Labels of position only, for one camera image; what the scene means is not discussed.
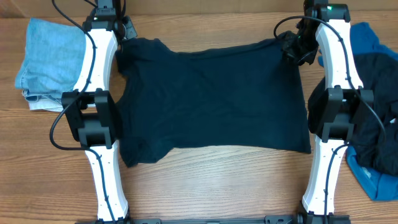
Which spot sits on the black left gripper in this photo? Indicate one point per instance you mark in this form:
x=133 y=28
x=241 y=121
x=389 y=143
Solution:
x=132 y=33

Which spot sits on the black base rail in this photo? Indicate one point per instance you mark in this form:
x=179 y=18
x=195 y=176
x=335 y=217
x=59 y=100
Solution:
x=211 y=221

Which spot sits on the black t-shirt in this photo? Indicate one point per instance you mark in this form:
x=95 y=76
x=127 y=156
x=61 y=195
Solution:
x=379 y=109

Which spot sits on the folded light blue jeans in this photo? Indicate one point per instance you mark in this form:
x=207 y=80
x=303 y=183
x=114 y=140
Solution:
x=54 y=55

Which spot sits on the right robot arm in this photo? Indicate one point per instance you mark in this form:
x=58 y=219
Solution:
x=333 y=37

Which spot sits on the dark navy t-shirt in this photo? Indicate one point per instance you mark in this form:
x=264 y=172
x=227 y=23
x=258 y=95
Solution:
x=237 y=96

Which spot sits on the bright blue shirt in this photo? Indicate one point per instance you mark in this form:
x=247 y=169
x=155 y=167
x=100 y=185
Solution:
x=378 y=186

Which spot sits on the folded white cloth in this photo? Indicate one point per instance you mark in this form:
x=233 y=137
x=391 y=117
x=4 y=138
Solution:
x=43 y=102

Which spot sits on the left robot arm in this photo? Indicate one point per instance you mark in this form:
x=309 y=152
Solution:
x=91 y=112

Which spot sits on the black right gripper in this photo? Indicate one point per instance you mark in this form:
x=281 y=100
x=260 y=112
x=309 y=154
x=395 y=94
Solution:
x=292 y=46

